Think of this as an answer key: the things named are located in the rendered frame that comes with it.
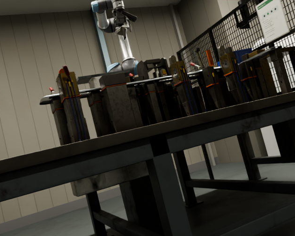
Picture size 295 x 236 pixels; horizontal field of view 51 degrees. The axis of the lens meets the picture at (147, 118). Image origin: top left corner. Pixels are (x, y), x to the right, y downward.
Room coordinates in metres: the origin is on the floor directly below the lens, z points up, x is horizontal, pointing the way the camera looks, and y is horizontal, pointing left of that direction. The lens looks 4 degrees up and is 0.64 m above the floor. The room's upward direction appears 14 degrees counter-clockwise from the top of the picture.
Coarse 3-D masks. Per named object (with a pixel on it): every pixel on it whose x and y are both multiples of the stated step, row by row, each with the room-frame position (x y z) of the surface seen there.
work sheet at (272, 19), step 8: (264, 0) 2.27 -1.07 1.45; (272, 0) 2.21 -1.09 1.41; (256, 8) 2.35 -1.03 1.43; (264, 8) 2.28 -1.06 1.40; (272, 8) 2.22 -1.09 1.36; (280, 8) 2.16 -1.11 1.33; (264, 16) 2.30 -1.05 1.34; (272, 16) 2.24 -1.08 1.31; (280, 16) 2.18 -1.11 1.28; (264, 24) 2.32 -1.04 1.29; (272, 24) 2.26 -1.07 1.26; (280, 24) 2.20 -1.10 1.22; (264, 32) 2.34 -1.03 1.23; (272, 32) 2.28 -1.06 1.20; (280, 32) 2.21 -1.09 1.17; (272, 40) 2.30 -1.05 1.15
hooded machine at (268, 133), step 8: (280, 40) 3.58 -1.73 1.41; (288, 56) 3.48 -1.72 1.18; (272, 64) 3.62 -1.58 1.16; (272, 72) 3.65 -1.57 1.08; (264, 128) 3.93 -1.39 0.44; (272, 128) 3.82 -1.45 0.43; (264, 136) 3.97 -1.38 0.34; (272, 136) 3.85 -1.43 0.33; (272, 144) 3.88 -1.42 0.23; (272, 152) 3.92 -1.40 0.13
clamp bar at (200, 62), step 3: (198, 48) 2.23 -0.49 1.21; (195, 51) 2.24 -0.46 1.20; (198, 51) 2.23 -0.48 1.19; (195, 54) 2.24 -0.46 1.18; (198, 54) 2.26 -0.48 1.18; (195, 57) 2.25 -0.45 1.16; (198, 57) 2.25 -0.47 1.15; (198, 60) 2.23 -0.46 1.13; (201, 60) 2.24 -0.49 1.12; (198, 63) 2.24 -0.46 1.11; (201, 63) 2.25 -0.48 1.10; (204, 66) 2.24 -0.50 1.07
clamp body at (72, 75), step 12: (72, 72) 1.46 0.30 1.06; (60, 84) 1.45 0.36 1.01; (72, 84) 1.45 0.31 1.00; (60, 96) 1.51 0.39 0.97; (72, 96) 1.45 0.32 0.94; (72, 108) 1.44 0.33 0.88; (72, 120) 1.44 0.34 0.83; (84, 120) 1.47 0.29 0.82; (72, 132) 1.45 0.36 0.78; (84, 132) 1.45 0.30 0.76
